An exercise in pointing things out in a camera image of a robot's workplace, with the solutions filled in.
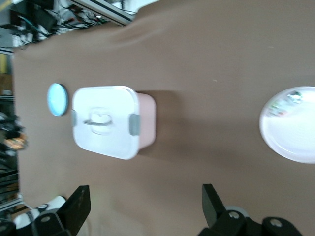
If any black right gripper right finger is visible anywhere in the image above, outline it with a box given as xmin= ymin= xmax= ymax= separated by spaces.
xmin=200 ymin=183 xmax=248 ymax=236

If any pink round plate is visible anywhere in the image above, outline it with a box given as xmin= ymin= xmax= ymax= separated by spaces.
xmin=258 ymin=86 xmax=315 ymax=164

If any aluminium table edge rail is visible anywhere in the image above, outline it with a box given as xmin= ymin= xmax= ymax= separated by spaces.
xmin=71 ymin=0 xmax=136 ymax=27

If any tangled cable bundle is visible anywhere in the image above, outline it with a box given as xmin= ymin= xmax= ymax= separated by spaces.
xmin=9 ymin=0 xmax=114 ymax=47

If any green and white switch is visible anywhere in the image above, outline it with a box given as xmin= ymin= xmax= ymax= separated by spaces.
xmin=268 ymin=89 xmax=305 ymax=118

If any pink storage box white lid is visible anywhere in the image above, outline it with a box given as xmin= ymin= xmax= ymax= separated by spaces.
xmin=70 ymin=85 xmax=157 ymax=161

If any light blue round plate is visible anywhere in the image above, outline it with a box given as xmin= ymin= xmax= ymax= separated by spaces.
xmin=46 ymin=83 xmax=70 ymax=118

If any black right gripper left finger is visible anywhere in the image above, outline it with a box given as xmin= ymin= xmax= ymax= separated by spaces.
xmin=31 ymin=184 xmax=92 ymax=236

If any dark cluttered equipment shelf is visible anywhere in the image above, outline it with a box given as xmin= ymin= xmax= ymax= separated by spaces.
xmin=0 ymin=46 xmax=28 ymax=214

